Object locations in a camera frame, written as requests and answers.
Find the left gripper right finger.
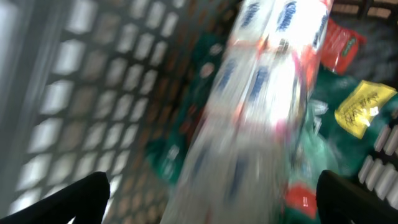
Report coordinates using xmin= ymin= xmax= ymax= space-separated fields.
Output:
xmin=316 ymin=170 xmax=397 ymax=224

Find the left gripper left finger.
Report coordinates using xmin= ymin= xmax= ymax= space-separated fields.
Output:
xmin=1 ymin=172 xmax=110 ymax=224

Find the pale green wipes packet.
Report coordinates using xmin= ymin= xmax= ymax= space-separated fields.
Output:
xmin=289 ymin=100 xmax=339 ymax=190

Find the green Nescafe coffee bag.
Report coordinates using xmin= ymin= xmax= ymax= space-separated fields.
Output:
xmin=146 ymin=32 xmax=398 ymax=224

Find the white tissue multipack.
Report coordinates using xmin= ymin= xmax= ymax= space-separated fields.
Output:
xmin=161 ymin=0 xmax=333 ymax=224

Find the grey plastic basket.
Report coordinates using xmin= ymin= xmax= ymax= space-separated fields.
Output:
xmin=1 ymin=0 xmax=397 ymax=223

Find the orange biscuit packet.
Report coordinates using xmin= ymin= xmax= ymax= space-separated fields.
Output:
xmin=321 ymin=19 xmax=366 ymax=75

